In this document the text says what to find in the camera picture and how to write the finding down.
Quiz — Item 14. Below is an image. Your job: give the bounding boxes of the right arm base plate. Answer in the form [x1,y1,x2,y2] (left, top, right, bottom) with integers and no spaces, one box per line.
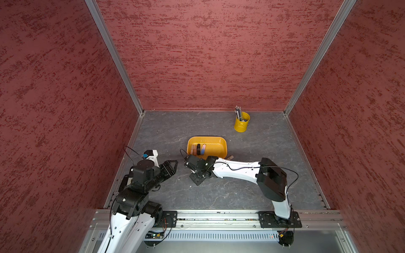
[258,211,302,229]

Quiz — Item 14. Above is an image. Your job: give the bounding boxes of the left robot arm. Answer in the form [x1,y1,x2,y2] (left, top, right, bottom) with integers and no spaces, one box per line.
[98,159,178,253]

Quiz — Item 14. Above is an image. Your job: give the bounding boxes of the pink blue gradient lipstick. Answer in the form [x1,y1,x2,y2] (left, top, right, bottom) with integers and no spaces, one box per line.
[200,144,206,155]

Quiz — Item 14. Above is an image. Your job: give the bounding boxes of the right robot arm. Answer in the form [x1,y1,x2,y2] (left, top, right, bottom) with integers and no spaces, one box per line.
[185,155,292,220]

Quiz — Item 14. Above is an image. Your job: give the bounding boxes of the yellow storage tray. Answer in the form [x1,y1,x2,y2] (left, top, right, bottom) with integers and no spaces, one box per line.
[186,136,228,159]

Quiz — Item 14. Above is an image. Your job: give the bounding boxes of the corner aluminium post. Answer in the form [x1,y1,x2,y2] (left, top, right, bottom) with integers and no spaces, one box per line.
[284,0,356,118]
[85,0,144,117]

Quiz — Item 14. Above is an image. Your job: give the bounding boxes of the black round lipstick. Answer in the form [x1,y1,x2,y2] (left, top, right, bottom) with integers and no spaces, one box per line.
[196,144,201,156]

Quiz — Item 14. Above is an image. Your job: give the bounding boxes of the left corner aluminium post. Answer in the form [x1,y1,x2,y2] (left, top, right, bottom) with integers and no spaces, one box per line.
[85,0,144,117]

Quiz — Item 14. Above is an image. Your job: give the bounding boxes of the right corner aluminium post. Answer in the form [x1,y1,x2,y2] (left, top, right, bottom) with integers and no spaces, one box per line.
[284,0,356,118]

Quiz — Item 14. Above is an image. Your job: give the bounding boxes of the aluminium front rail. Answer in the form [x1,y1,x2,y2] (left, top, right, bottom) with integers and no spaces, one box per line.
[79,209,357,253]

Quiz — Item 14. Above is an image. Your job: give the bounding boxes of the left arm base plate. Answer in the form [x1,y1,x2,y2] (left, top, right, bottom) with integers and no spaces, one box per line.
[153,210,178,228]

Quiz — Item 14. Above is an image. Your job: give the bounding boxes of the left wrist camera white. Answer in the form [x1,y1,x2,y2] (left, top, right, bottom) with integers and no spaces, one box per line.
[143,150,159,167]

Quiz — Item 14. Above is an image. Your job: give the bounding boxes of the pens in bucket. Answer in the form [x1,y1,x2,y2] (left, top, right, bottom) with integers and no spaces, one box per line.
[235,106,244,122]

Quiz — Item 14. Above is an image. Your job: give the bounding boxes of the yellow pen bucket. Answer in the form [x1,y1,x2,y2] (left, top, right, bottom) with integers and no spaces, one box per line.
[234,112,251,133]

